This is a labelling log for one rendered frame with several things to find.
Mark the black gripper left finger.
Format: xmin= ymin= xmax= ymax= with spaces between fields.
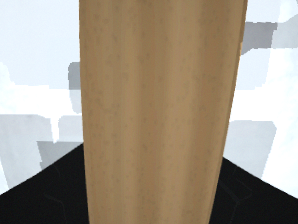
xmin=0 ymin=144 xmax=90 ymax=224

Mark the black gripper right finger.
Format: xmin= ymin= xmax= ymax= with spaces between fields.
xmin=209 ymin=156 xmax=298 ymax=224

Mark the light wooden board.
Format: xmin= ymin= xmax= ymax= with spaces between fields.
xmin=78 ymin=0 xmax=249 ymax=224

